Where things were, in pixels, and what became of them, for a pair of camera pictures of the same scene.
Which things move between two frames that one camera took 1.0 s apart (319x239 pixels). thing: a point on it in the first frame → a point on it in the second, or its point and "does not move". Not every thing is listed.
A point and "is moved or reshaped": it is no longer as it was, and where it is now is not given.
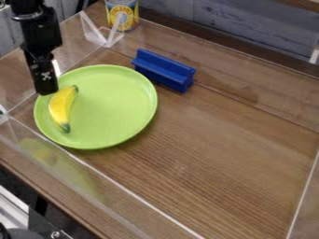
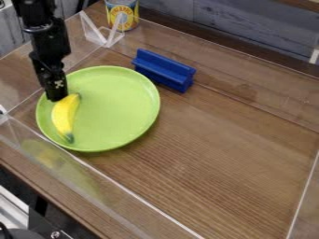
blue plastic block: [163, 71] does not move
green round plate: [113, 109] does not move
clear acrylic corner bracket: [100, 35] does not move
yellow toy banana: [60, 106] is moved or reshaped
